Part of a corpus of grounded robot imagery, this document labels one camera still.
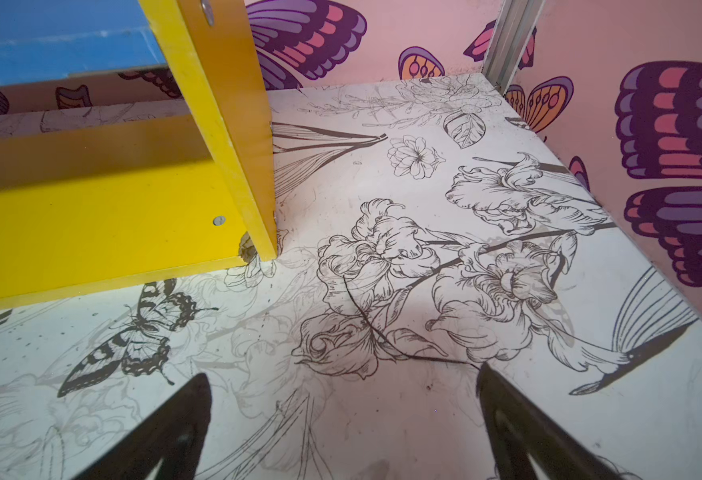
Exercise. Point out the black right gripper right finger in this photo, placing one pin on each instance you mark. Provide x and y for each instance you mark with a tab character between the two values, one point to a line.
523	437

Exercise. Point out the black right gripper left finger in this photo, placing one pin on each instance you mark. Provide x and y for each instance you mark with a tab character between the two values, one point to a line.
167	445

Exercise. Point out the yellow pink blue bookshelf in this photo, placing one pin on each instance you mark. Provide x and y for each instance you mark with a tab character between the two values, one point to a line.
112	206

